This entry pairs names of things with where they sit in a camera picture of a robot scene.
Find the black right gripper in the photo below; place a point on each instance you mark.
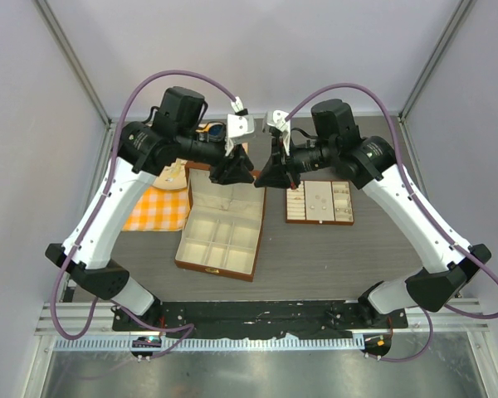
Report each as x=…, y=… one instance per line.
x=275, y=174

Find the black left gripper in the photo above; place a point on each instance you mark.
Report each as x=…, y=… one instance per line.
x=235, y=169

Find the brown jewelry box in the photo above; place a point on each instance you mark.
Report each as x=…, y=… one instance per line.
x=222, y=233

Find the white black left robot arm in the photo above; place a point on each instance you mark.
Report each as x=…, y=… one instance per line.
x=143, y=150

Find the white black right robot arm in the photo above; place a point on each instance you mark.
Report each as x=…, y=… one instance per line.
x=370, y=165

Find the brown jewelry tray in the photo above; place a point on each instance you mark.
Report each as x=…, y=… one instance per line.
x=308, y=193

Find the small dark blue cup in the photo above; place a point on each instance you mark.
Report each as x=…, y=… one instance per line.
x=216, y=133

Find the beige floral ceramic plate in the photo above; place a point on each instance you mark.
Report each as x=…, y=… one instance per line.
x=173, y=177

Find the orange white checkered cloth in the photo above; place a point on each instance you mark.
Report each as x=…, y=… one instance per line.
x=159, y=210

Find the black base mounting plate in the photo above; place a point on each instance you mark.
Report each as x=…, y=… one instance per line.
x=264, y=320

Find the white slotted cable duct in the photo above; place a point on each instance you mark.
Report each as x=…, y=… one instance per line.
x=136, y=343

